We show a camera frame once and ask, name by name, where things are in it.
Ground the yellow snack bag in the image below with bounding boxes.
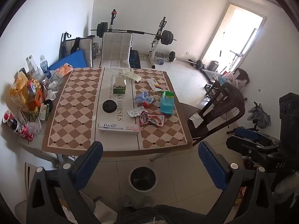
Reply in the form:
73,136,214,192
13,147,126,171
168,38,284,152
9,72,30,111

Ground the silver pill blister pack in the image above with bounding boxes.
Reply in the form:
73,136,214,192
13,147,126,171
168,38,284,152
127,106,146,118

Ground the red snack packet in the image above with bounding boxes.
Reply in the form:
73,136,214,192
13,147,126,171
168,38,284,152
139,111,165,128

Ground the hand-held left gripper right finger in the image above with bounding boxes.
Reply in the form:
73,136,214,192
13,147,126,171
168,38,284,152
198,141,275,224

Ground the black and blue box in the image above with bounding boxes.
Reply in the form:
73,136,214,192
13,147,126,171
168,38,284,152
129,50,141,69

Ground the blue label water bottle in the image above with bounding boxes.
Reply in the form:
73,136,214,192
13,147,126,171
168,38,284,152
39,55,52,78

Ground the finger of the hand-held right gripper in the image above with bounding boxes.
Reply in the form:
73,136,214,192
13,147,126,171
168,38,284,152
226,136,280,159
234,126,274,145

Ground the pale green flat packet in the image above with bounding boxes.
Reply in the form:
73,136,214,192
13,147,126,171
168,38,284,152
122,70,141,83

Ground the red soda can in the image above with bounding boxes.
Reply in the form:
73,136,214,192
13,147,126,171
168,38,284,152
18,125,34,142

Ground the white toothpaste box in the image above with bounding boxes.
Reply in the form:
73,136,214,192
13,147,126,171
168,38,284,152
98,122,140,135

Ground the green and white medicine box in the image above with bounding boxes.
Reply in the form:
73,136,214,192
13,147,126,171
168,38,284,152
113,78,127,95

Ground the dark cola bottle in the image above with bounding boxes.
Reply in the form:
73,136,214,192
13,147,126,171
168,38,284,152
2,111,20,131

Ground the white paper sheet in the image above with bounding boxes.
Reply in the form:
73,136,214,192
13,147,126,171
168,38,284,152
190,114,204,125

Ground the small green and white box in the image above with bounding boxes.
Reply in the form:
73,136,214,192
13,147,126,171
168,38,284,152
39,104,50,121

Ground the white barbell rack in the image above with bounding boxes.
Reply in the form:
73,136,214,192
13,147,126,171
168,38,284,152
107,9,169,69

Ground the white padded chair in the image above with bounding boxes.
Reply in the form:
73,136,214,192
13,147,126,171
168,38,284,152
99,32,133,69
63,37,93,68

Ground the teal plastic packet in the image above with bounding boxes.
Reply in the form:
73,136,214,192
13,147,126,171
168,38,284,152
159,91,175,115

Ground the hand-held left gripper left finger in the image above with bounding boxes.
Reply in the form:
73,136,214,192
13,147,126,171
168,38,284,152
26,141,104,224

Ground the small barbell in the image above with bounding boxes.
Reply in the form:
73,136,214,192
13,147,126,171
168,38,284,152
165,51,203,70

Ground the orange tissue packet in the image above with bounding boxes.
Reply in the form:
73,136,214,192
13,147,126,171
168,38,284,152
56,63,73,78

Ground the brown checked tablecloth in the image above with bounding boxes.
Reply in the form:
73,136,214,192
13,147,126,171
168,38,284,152
42,66,193,152

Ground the clear glass bottle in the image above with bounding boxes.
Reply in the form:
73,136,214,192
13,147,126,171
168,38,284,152
26,55,41,78

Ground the orange cardboard box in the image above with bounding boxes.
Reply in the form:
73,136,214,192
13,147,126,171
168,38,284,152
27,89,45,109

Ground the blue and white crumpled packet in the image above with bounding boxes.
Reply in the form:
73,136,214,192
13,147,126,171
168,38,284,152
133,91,156,108

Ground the grey cloth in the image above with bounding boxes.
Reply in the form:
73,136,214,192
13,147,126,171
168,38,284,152
248,102,272,129

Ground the dark wooden chair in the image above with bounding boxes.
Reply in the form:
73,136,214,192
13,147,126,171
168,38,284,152
180,82,246,146

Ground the white box with coloured stripes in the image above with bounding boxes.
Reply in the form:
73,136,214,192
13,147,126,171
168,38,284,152
146,78,162,92

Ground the clear plastic box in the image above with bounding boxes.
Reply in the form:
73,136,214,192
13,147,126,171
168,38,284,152
27,118,42,136

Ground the white plastic bag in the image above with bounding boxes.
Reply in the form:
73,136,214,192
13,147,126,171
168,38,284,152
222,71,248,90

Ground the black plastic cup lid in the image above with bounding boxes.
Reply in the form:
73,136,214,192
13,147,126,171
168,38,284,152
102,99,117,113

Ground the blue foam board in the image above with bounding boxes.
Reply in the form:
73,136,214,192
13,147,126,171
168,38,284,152
49,49,87,71

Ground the black barbell with weight plates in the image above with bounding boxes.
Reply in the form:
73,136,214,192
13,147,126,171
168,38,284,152
91,22,177,45

